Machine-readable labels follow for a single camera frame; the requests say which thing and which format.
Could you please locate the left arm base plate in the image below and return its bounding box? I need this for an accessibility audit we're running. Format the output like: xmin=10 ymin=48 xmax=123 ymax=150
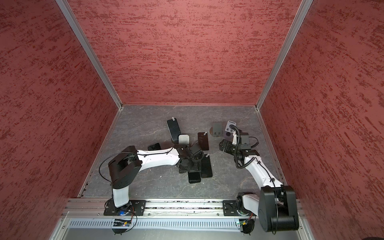
xmin=104 ymin=199 xmax=147 ymax=216

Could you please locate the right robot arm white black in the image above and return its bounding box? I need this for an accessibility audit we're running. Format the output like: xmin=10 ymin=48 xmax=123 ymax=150
xmin=220 ymin=125 xmax=300 ymax=234

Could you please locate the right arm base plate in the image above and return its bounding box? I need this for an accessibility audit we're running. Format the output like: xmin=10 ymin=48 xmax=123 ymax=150
xmin=223 ymin=199 xmax=260 ymax=217

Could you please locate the right aluminium corner post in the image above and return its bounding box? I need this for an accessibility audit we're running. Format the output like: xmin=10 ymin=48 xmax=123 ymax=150
xmin=255 ymin=0 xmax=313 ymax=111

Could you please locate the white slotted cable duct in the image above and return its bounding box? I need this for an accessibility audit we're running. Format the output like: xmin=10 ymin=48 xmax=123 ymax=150
xmin=68 ymin=218 xmax=240 ymax=231

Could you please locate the aluminium corner post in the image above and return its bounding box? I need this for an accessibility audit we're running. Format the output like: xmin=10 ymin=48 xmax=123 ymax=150
xmin=255 ymin=0 xmax=313 ymax=111
xmin=56 ymin=0 xmax=123 ymax=111

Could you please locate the right base wiring connector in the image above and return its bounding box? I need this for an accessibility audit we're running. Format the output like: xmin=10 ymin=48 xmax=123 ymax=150
xmin=239 ymin=219 xmax=255 ymax=235

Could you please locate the base wiring connector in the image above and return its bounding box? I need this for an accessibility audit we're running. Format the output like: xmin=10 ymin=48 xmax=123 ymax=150
xmin=239 ymin=219 xmax=255 ymax=235
xmin=112 ymin=219 xmax=135 ymax=235

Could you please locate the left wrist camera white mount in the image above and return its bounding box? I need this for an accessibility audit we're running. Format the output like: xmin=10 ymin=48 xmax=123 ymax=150
xmin=178 ymin=134 xmax=190 ymax=146

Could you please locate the left base wiring connector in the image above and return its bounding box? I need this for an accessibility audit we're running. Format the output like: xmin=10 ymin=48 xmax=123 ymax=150
xmin=112 ymin=219 xmax=135 ymax=235

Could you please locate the black phone rear tall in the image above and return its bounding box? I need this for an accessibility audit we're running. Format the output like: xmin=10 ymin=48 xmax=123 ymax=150
xmin=167 ymin=117 xmax=182 ymax=144

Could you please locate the aluminium front rail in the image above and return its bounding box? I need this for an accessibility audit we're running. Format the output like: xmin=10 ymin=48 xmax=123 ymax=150
xmin=61 ymin=197 xmax=305 ymax=218

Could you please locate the pink edged phone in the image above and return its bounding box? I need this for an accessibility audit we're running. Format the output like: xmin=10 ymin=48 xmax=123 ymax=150
xmin=198 ymin=132 xmax=209 ymax=151

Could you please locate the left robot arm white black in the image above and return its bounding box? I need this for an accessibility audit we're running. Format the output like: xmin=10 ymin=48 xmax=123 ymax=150
xmin=98 ymin=144 xmax=206 ymax=208

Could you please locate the left aluminium corner post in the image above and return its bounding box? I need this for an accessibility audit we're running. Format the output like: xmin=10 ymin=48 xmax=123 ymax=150
xmin=56 ymin=0 xmax=123 ymax=111

